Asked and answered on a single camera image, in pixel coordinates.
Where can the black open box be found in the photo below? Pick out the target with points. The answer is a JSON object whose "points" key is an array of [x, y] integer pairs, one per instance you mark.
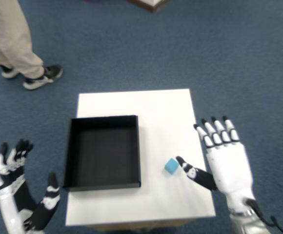
{"points": [[102, 153]]}

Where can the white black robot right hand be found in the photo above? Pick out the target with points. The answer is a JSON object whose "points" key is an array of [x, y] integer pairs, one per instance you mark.
{"points": [[229, 165]]}

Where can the silver robot right forearm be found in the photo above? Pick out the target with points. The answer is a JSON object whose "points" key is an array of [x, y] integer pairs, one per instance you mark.
{"points": [[246, 225]]}

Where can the white square table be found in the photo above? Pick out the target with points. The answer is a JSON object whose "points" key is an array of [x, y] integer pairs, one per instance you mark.
{"points": [[131, 104]]}

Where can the person's beige trousers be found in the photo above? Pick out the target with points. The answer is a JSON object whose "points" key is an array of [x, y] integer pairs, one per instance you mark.
{"points": [[7, 36]]}

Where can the black white sneaker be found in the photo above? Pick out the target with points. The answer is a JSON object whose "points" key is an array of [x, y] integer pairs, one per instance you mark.
{"points": [[8, 72], [41, 79]]}

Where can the small blue cube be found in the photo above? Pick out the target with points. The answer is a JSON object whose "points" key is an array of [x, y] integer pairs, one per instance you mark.
{"points": [[171, 166]]}

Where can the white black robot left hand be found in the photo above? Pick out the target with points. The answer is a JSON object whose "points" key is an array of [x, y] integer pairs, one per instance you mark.
{"points": [[22, 197]]}

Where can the white cabinet with wooden base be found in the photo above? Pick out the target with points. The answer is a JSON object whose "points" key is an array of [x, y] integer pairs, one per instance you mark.
{"points": [[151, 3]]}

